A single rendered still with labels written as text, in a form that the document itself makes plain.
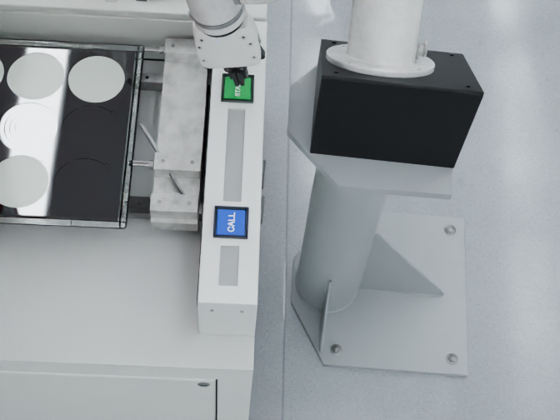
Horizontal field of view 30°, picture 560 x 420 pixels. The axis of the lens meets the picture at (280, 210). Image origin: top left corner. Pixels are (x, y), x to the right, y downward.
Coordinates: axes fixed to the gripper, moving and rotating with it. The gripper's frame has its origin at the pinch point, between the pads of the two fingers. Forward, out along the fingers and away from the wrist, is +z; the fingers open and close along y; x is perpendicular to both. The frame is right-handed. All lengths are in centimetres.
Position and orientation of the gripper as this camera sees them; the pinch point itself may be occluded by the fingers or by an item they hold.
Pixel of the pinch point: (237, 72)
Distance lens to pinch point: 178.6
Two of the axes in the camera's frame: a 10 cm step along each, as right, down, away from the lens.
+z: 1.5, 4.5, 8.8
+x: 0.3, -8.9, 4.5
